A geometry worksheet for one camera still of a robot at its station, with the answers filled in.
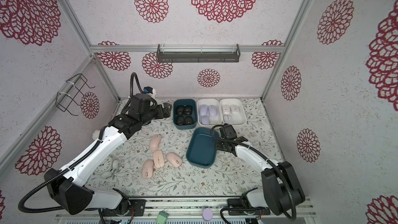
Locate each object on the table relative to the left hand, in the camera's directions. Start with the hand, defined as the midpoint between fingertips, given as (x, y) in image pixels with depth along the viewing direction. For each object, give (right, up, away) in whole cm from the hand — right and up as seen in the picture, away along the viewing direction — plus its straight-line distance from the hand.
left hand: (163, 107), depth 77 cm
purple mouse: (+21, -1, +33) cm, 39 cm away
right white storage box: (+46, -7, +31) cm, 56 cm away
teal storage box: (+19, -26, +15) cm, 36 cm away
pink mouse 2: (+3, -29, +10) cm, 31 cm away
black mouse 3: (+11, -8, +29) cm, 32 cm away
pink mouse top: (-10, -20, +20) cm, 30 cm away
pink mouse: (-5, -29, +11) cm, 31 cm away
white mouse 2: (+43, 0, +34) cm, 55 cm away
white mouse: (+37, 0, +34) cm, 50 cm away
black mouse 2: (+5, -7, +29) cm, 30 cm away
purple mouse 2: (+22, -7, +29) cm, 37 cm away
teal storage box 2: (+7, +5, +34) cm, 35 cm away
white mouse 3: (+37, -7, +29) cm, 48 cm away
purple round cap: (+21, -45, -12) cm, 51 cm away
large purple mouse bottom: (+27, -1, +33) cm, 43 cm away
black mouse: (+10, -1, +33) cm, 35 cm away
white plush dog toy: (-45, -16, +17) cm, 50 cm away
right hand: (+28, -20, +13) cm, 36 cm away
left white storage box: (+27, -8, +30) cm, 41 cm away
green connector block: (+1, -50, -7) cm, 51 cm away
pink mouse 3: (-10, -33, +6) cm, 35 cm away
